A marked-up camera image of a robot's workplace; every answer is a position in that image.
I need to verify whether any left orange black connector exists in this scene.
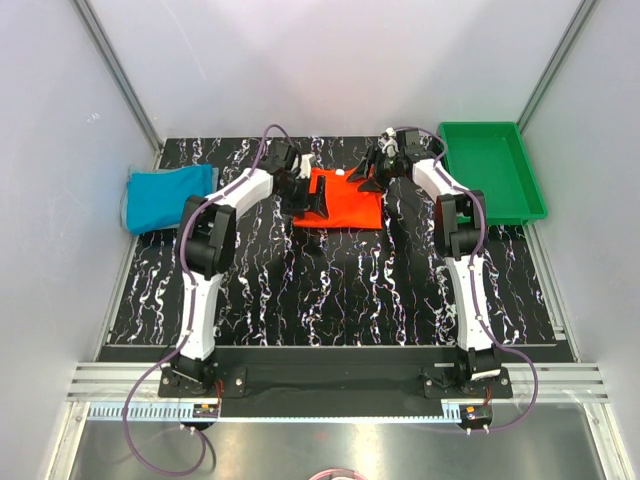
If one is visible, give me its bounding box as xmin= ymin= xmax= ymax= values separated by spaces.
xmin=193 ymin=404 xmax=219 ymax=418

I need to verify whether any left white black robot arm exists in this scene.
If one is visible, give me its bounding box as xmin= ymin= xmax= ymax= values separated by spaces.
xmin=160 ymin=142 xmax=328 ymax=397

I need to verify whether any right orange black connector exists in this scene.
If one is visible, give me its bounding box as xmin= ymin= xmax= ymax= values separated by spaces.
xmin=460 ymin=404 xmax=493 ymax=424

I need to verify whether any orange black connector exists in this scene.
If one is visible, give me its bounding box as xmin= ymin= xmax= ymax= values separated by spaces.
xmin=460 ymin=404 xmax=493 ymax=424
xmin=193 ymin=404 xmax=219 ymax=418

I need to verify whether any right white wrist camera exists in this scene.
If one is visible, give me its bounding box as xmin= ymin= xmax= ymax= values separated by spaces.
xmin=381 ymin=127 xmax=399 ymax=158

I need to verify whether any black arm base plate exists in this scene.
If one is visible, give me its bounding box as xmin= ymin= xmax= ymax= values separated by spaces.
xmin=159 ymin=346 xmax=513 ymax=400

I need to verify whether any pink cable loop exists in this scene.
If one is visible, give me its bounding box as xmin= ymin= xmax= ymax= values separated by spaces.
xmin=308 ymin=468 xmax=364 ymax=480

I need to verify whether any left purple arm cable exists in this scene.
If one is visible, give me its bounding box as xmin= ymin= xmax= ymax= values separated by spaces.
xmin=121 ymin=123 xmax=301 ymax=474

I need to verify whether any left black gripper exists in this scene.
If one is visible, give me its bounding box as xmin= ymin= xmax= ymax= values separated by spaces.
xmin=275 ymin=174 xmax=327 ymax=219

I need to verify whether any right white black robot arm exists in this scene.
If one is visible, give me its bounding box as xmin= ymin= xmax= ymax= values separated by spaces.
xmin=347 ymin=127 xmax=501 ymax=401

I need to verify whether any folded teal t shirt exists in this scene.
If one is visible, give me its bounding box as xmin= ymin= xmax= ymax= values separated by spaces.
xmin=120 ymin=164 xmax=219 ymax=235

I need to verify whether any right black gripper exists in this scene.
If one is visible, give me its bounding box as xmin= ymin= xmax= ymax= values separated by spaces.
xmin=347 ymin=145 xmax=400 ymax=194

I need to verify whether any green plastic tray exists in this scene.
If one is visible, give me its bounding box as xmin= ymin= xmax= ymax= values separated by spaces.
xmin=438 ymin=122 xmax=548 ymax=226

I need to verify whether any white slotted cable duct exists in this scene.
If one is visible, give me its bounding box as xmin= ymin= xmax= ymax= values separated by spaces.
xmin=88 ymin=403 xmax=464 ymax=421

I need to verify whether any aluminium frame rail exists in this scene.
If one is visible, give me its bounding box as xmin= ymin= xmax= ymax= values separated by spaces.
xmin=68 ymin=362 xmax=609 ymax=404

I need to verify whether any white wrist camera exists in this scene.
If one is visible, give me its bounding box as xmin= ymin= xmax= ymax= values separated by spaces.
xmin=292 ymin=153 xmax=317 ymax=180
xmin=381 ymin=127 xmax=399 ymax=158

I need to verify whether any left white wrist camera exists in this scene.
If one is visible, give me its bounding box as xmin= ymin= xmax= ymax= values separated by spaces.
xmin=292 ymin=153 xmax=317 ymax=180

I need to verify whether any orange t shirt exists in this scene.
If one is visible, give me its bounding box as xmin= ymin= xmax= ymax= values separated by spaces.
xmin=293 ymin=167 xmax=383 ymax=230

